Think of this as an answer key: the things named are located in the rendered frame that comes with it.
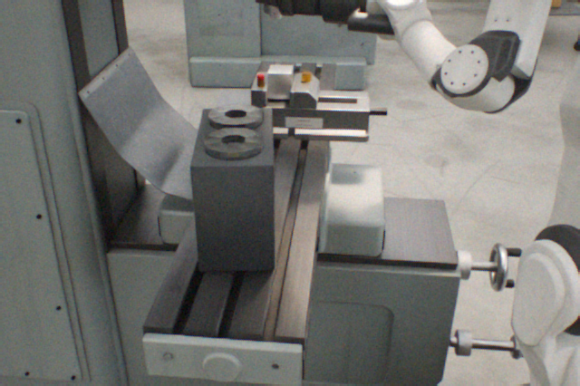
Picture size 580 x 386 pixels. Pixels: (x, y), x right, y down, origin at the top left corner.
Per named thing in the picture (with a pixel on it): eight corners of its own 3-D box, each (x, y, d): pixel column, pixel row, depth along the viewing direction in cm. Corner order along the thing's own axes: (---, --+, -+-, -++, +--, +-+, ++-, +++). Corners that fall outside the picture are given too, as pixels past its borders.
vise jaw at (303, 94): (319, 89, 149) (319, 73, 147) (316, 109, 138) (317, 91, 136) (294, 89, 149) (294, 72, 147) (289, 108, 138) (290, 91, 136)
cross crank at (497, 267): (507, 273, 158) (516, 234, 152) (517, 303, 147) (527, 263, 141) (443, 269, 159) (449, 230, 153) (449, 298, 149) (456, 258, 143)
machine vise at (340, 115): (367, 116, 152) (370, 73, 147) (369, 142, 140) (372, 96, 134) (225, 111, 155) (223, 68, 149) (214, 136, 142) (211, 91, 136)
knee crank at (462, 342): (541, 349, 147) (546, 330, 144) (547, 368, 142) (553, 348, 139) (446, 342, 149) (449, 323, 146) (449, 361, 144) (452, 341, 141)
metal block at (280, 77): (293, 90, 146) (293, 65, 143) (291, 99, 141) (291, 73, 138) (270, 89, 146) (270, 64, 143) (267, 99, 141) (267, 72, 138)
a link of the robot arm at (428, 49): (416, 61, 115) (475, 133, 105) (386, 41, 108) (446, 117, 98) (459, 17, 111) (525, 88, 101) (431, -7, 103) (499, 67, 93)
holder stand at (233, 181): (273, 200, 117) (272, 100, 107) (275, 271, 98) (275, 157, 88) (208, 201, 117) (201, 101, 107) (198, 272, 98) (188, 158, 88)
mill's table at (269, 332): (336, 86, 194) (337, 61, 190) (304, 391, 87) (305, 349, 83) (263, 82, 196) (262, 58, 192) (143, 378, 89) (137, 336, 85)
